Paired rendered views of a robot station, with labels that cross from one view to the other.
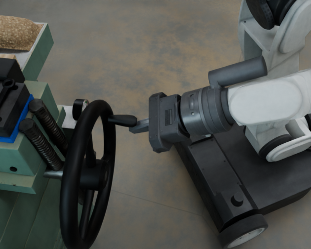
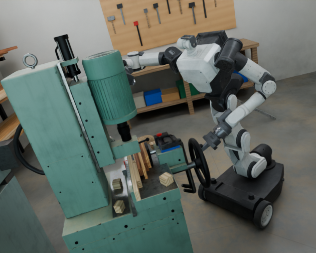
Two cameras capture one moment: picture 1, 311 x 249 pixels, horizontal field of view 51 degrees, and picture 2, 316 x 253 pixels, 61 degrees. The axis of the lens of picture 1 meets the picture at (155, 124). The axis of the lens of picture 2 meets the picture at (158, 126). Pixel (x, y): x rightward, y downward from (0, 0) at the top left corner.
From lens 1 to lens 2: 1.11 m
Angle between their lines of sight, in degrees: 33
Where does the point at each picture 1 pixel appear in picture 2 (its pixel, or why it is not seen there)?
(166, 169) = (209, 213)
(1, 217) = not seen: hidden behind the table
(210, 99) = (221, 124)
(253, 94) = (232, 114)
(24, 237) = not seen: hidden behind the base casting
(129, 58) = not seen: hidden behind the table
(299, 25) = (232, 105)
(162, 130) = (212, 141)
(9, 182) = (179, 165)
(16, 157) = (181, 152)
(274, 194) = (266, 191)
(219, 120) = (227, 127)
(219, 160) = (232, 189)
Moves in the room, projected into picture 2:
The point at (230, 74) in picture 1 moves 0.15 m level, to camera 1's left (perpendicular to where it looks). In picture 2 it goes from (223, 116) to (200, 124)
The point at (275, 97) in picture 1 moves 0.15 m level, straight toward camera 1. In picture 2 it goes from (238, 112) to (240, 124)
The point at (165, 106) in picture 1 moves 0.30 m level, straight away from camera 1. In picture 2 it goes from (209, 135) to (189, 119)
